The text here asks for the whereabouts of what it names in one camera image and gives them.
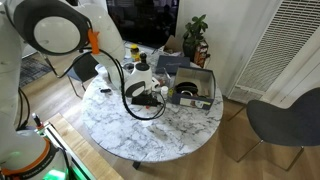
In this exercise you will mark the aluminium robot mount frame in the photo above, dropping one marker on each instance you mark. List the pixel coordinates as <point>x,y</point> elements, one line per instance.
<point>56,136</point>

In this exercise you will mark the vitamin bottle yellow cap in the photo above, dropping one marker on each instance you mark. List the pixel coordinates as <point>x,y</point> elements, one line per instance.
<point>134,53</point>

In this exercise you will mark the grey upholstered chair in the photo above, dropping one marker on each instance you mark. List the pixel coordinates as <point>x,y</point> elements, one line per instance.
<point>85,68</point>
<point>283,123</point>

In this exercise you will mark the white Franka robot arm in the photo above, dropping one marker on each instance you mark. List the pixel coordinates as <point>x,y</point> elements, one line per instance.
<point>110,30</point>

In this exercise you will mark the dark glass bottle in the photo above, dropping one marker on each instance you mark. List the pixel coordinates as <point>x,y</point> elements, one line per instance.
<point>143,57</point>

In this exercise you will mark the black table base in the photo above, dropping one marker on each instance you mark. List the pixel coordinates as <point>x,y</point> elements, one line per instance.
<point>136,165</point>

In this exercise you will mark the clear plastic bin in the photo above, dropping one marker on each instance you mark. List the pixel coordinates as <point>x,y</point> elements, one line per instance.
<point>165,80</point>

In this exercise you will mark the white pill bottle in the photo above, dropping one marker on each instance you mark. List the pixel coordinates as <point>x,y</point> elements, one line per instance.
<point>164,93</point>

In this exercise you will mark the wooden platform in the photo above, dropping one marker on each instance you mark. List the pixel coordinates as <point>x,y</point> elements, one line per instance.
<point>83,150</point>

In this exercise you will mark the black flat television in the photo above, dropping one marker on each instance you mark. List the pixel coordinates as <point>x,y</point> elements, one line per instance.
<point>143,20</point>

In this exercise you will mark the green potted plant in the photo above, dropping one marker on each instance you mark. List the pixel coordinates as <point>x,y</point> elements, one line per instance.
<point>195,30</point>

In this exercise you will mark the brown cardboard box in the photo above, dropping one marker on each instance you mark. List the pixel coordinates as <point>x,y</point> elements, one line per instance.
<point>173,45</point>

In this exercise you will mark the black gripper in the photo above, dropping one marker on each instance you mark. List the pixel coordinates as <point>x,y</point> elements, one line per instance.
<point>143,100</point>

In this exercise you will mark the white wall heater grille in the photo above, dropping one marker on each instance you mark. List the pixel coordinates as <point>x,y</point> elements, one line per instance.
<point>276,50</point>

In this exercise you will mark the dark open shoe box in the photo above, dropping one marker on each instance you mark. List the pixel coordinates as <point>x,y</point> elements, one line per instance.
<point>200,78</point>

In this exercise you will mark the black headphones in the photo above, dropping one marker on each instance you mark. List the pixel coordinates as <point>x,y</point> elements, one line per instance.
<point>186,88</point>

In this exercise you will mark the dark blue flat box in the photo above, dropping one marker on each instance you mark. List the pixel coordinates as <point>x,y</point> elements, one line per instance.
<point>171,64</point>

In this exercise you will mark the patterned dark floor rug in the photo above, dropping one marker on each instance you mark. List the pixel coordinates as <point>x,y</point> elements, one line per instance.
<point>31,70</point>

